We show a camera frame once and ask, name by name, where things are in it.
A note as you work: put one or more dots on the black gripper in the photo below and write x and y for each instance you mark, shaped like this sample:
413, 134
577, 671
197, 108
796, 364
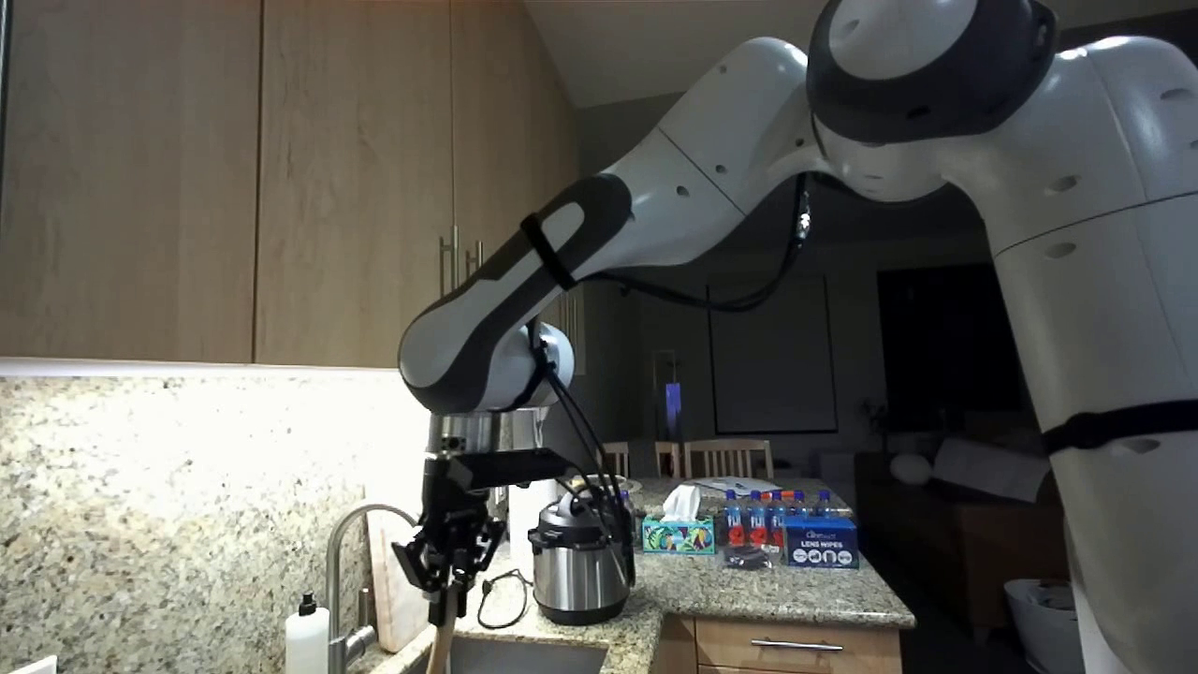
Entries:
458, 520

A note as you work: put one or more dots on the wooden cooking stick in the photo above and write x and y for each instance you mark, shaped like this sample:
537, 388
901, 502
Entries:
444, 644

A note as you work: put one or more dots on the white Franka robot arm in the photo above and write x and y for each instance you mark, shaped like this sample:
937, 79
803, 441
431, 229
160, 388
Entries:
1100, 250

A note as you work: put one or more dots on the white paper towel roll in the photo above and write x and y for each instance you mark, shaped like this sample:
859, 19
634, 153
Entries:
527, 510

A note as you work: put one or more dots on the stainless steel sink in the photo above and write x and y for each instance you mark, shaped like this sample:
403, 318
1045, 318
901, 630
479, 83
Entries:
527, 662

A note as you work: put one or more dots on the brushed metal gooseneck faucet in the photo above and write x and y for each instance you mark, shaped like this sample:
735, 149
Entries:
348, 644

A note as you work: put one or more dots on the steel pressure cooker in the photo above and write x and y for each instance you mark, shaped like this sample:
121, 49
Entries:
580, 576

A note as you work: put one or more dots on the white soap bottle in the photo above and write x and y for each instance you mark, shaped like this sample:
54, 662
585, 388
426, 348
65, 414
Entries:
306, 644

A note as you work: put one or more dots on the light wooden dining chair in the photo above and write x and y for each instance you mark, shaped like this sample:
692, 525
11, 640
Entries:
730, 459
615, 459
668, 459

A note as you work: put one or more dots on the teal tissue box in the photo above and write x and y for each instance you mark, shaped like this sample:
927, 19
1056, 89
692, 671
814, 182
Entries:
678, 535

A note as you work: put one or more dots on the wooden base cabinet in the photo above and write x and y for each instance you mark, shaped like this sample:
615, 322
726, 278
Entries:
724, 651

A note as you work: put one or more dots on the red label bottle pack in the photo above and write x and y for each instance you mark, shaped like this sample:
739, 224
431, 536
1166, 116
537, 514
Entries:
755, 530

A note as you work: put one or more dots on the blue wrapped bottle pack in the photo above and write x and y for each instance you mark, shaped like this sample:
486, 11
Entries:
821, 546

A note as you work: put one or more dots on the light wood upper cabinet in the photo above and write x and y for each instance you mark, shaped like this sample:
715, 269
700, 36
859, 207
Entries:
190, 188

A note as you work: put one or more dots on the small round white cushion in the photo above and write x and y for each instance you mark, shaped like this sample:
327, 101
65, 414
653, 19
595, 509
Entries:
911, 471

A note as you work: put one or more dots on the dark sofa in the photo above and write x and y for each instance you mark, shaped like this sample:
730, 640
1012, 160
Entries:
947, 547

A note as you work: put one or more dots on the large white cushion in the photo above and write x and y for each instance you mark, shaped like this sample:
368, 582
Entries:
992, 471

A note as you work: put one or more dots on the white basket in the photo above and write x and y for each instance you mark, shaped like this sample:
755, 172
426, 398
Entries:
1035, 622

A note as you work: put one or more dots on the large grey wall screen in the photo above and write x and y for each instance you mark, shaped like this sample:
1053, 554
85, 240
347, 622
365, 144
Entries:
774, 378

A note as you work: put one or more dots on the white wall outlet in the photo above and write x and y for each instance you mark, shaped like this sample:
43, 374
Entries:
34, 665

